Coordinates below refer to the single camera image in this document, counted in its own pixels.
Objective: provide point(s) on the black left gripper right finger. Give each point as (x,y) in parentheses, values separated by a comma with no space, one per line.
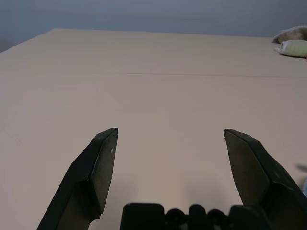
(259,172)

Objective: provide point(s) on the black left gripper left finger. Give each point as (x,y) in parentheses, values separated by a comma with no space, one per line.
(79,182)

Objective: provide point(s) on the green towel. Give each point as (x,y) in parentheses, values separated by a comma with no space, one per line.
(293,48)

